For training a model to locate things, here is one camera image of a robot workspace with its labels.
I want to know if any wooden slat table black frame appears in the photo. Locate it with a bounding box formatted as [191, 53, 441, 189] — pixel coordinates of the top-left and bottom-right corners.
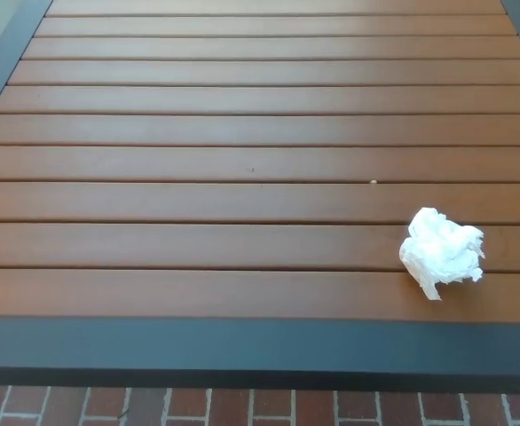
[0, 0, 520, 394]

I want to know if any white paper napkin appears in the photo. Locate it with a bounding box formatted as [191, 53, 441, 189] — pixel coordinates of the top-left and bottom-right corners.
[398, 206, 486, 303]

